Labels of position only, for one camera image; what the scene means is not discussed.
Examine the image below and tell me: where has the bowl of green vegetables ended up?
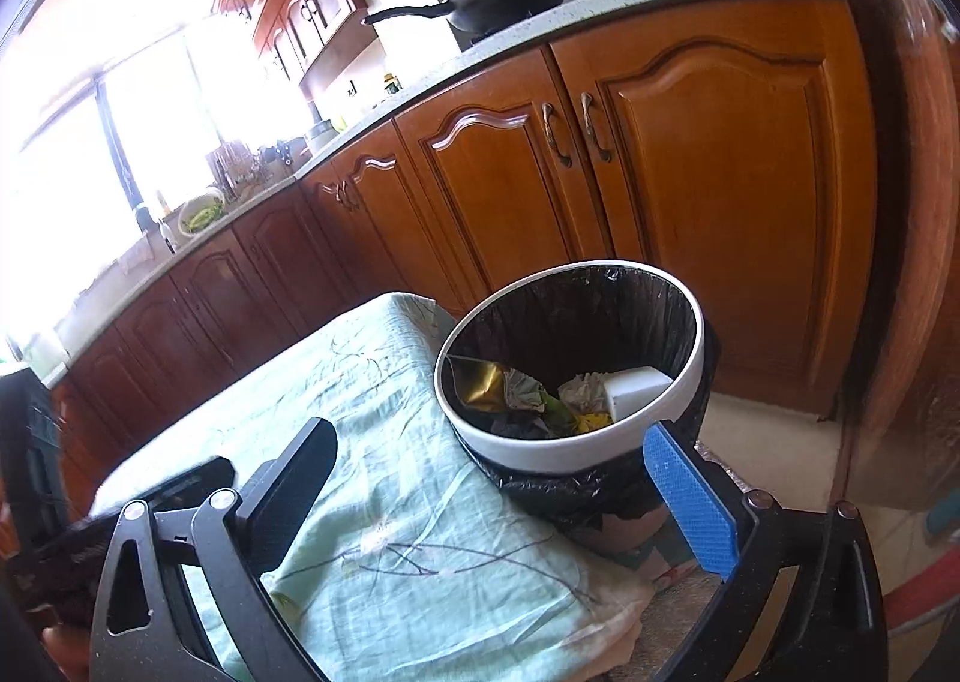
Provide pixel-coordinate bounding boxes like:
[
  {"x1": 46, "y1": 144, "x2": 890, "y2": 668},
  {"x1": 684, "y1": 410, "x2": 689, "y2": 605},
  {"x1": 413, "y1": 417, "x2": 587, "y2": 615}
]
[{"x1": 176, "y1": 187, "x2": 227, "y2": 233}]

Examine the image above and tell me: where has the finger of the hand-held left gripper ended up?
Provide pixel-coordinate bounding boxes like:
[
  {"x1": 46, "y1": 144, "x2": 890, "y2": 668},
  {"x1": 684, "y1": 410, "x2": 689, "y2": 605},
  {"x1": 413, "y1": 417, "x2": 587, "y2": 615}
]
[{"x1": 139, "y1": 455, "x2": 237, "y2": 514}]

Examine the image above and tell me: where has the printed wrapper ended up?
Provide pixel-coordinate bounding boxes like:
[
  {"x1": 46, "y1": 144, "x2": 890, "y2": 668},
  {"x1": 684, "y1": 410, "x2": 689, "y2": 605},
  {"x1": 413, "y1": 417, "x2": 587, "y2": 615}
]
[{"x1": 501, "y1": 368, "x2": 557, "y2": 420}]

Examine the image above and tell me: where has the wooden door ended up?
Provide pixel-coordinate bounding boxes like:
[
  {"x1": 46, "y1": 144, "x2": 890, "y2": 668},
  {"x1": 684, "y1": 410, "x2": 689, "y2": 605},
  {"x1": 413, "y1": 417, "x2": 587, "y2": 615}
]
[{"x1": 825, "y1": 0, "x2": 960, "y2": 510}]

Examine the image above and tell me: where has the green floral tablecloth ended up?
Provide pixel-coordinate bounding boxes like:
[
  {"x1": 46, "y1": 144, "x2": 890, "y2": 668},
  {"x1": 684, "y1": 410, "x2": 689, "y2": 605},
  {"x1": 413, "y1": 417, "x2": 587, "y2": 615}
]
[{"x1": 90, "y1": 292, "x2": 661, "y2": 682}]

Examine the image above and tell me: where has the utensil holder with utensils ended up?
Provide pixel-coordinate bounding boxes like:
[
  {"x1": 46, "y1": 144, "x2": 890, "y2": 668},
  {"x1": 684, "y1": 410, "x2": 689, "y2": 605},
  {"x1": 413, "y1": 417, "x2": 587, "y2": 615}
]
[{"x1": 206, "y1": 140, "x2": 252, "y2": 192}]

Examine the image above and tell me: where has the white round trash bin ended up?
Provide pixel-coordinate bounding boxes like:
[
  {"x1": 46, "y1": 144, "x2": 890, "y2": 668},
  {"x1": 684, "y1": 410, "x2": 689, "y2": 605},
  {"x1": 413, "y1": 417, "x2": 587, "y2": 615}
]
[{"x1": 433, "y1": 260, "x2": 706, "y2": 477}]

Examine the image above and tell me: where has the metal cabinet handle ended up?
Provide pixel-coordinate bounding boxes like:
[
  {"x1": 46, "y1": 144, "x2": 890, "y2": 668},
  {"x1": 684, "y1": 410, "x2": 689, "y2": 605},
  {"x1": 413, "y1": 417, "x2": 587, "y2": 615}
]
[
  {"x1": 541, "y1": 103, "x2": 572, "y2": 167},
  {"x1": 579, "y1": 93, "x2": 614, "y2": 163}
]

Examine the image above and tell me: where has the wooden lower kitchen cabinet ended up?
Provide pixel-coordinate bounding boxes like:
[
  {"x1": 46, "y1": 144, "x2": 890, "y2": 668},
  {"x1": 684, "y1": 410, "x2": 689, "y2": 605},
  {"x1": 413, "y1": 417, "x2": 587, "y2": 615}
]
[{"x1": 45, "y1": 0, "x2": 878, "y2": 503}]

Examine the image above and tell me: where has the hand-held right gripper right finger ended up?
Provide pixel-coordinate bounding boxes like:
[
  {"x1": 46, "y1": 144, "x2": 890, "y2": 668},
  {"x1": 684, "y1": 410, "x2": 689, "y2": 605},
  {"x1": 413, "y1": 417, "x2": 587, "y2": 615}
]
[{"x1": 643, "y1": 419, "x2": 890, "y2": 682}]

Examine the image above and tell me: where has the white trash bin, black liner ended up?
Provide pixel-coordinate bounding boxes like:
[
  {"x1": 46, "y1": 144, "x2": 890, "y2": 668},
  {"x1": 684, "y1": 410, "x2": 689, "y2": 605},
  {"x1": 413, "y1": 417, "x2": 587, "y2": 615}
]
[{"x1": 439, "y1": 266, "x2": 721, "y2": 529}]

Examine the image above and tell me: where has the green crumpled wrapper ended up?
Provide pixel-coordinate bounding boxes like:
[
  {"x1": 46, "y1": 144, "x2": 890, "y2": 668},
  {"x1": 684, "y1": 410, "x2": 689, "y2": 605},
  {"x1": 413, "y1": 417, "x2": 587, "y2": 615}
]
[{"x1": 536, "y1": 393, "x2": 582, "y2": 437}]

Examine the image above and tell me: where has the kitchen window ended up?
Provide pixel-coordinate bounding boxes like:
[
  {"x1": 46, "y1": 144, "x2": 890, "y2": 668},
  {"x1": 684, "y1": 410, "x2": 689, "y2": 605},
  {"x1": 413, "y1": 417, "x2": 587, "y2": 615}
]
[{"x1": 0, "y1": 22, "x2": 316, "y2": 353}]

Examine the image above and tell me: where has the white foam block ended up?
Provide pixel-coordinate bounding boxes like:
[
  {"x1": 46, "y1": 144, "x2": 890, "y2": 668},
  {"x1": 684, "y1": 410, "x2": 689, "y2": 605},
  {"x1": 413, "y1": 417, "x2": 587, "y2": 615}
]
[{"x1": 602, "y1": 365, "x2": 674, "y2": 422}]

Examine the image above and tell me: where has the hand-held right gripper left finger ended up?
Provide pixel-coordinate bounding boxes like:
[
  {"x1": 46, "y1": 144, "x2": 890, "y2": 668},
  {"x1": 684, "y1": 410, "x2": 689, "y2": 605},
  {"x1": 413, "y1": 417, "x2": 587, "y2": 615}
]
[{"x1": 88, "y1": 418, "x2": 340, "y2": 682}]

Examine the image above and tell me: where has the yellow snack packet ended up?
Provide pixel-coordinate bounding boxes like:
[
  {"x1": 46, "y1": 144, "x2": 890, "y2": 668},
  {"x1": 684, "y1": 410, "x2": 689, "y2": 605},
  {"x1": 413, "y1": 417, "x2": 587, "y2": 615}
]
[{"x1": 450, "y1": 358, "x2": 522, "y2": 417}]

